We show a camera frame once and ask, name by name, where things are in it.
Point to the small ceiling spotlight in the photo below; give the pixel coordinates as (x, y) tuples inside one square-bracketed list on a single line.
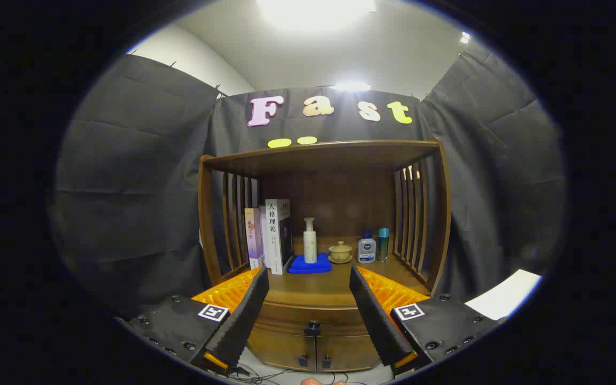
[(464, 37)]

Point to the large ceiling lamp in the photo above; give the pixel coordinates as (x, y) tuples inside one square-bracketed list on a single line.
[(313, 10)]

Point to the long ceiling lamp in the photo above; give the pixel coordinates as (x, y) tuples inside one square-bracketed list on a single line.
[(351, 86)]

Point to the white pump bottle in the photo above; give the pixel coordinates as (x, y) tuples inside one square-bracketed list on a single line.
[(310, 246)]

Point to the beige lidded tea bowl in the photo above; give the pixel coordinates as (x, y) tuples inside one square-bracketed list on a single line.
[(340, 252)]

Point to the wooden drawer with black knob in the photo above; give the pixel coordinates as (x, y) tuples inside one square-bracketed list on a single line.
[(297, 315)]

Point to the purple book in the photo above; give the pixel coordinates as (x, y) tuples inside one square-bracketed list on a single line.
[(253, 235)]

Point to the slim teal bottle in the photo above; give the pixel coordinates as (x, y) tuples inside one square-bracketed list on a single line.
[(383, 243)]

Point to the wooden cabinet door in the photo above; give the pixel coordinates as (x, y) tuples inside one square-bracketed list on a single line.
[(348, 353), (281, 347)]

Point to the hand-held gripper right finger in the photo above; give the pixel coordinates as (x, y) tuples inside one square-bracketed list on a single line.
[(375, 315)]

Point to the thin white book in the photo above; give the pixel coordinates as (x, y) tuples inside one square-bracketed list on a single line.
[(262, 240)]

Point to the thick white book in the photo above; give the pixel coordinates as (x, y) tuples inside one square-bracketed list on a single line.
[(273, 240)]

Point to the white bottle with blue cap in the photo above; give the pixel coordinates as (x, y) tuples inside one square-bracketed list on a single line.
[(366, 251)]

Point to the blue folded cloth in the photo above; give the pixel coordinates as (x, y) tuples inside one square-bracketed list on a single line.
[(300, 264)]

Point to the brown wooden cabinet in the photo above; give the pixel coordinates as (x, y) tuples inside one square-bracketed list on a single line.
[(340, 198)]

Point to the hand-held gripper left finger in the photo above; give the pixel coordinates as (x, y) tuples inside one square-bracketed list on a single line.
[(244, 315)]

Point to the wooden countertop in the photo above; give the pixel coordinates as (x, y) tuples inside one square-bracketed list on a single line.
[(318, 286)]

